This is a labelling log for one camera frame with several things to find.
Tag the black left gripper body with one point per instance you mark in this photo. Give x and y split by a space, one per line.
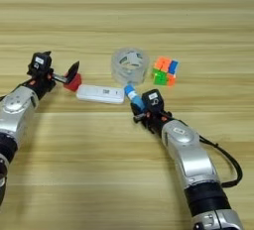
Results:
41 83

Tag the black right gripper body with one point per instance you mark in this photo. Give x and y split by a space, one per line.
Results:
153 120

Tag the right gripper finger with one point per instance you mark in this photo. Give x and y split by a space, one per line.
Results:
135 109

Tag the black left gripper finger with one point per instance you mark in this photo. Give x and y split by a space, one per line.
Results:
73 72
47 53

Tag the red cube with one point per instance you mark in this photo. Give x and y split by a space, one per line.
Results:
75 83

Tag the white rectangular box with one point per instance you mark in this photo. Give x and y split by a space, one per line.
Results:
99 94

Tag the colourful puzzle cube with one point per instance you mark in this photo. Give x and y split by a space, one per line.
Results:
164 72

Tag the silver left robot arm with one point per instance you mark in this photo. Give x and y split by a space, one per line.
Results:
16 115

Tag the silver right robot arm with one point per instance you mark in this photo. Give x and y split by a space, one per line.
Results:
195 161

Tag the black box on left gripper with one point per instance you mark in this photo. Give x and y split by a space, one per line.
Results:
40 62

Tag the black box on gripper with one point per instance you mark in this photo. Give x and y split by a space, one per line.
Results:
153 100
40 62

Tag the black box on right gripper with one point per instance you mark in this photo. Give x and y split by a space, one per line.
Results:
153 100

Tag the clear tape roll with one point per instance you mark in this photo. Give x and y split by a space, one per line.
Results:
129 67

